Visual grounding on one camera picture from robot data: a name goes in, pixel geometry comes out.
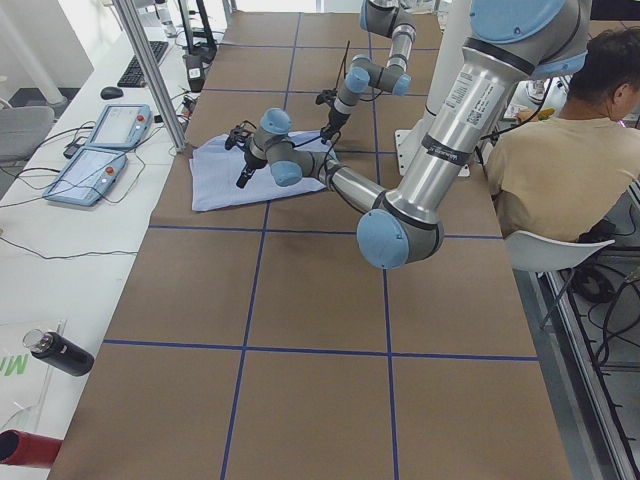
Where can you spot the upper blue teach pendant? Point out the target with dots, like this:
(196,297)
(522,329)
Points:
(120,126)

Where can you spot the black water bottle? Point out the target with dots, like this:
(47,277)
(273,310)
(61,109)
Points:
(59,352)

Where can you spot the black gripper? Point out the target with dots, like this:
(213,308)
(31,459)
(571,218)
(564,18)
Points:
(333,120)
(248,163)

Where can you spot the blue striped button shirt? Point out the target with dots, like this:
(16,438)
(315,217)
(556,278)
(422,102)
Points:
(215,171)

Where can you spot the red bottle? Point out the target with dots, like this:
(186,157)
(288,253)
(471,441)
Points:
(19,448)

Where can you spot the blue teach pendant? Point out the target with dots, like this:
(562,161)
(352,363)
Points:
(120,126)
(87,177)

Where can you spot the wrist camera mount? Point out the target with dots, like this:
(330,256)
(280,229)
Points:
(326,97)
(239,135)

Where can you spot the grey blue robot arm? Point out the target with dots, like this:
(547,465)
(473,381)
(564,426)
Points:
(362,74)
(488,48)

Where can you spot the black computer mouse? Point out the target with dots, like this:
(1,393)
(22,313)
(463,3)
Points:
(111,92)

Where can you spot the seated person beige shirt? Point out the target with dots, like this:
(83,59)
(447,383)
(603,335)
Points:
(559,177)

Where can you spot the grey aluminium frame post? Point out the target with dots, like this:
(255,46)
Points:
(142,50)

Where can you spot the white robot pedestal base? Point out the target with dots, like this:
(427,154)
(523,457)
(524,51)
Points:
(448,64)

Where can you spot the lower blue teach pendant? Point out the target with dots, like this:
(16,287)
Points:
(87,177)

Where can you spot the white plastic chair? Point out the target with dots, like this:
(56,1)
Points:
(534,253)

